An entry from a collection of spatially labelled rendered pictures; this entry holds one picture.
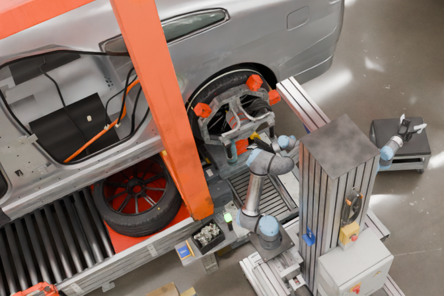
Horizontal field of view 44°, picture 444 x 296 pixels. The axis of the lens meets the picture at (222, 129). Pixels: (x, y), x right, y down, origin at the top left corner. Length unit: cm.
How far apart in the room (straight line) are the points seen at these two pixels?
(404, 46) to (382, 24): 35
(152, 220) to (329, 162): 198
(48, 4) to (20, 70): 265
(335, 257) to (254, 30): 148
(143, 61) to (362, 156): 105
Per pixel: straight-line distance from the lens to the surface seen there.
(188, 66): 345
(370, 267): 302
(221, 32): 340
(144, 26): 239
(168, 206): 405
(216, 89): 372
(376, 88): 520
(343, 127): 244
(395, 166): 457
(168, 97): 275
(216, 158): 450
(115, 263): 415
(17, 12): 221
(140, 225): 406
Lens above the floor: 404
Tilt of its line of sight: 55 degrees down
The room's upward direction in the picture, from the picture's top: 11 degrees counter-clockwise
